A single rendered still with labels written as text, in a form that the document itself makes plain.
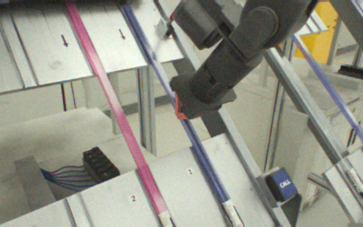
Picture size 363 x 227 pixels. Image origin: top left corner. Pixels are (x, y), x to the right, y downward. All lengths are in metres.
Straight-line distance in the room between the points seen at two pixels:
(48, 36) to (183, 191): 0.35
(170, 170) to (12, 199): 0.48
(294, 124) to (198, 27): 0.48
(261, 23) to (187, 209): 0.30
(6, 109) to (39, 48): 1.78
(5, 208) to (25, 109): 1.54
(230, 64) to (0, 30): 0.37
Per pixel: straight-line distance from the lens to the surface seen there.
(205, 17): 0.38
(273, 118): 1.45
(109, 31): 0.59
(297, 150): 0.82
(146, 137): 0.92
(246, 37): 0.33
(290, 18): 0.33
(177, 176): 0.49
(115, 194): 0.45
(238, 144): 0.56
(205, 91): 0.42
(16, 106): 2.31
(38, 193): 0.77
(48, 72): 0.52
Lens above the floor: 1.12
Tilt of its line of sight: 26 degrees down
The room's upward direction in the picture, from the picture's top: straight up
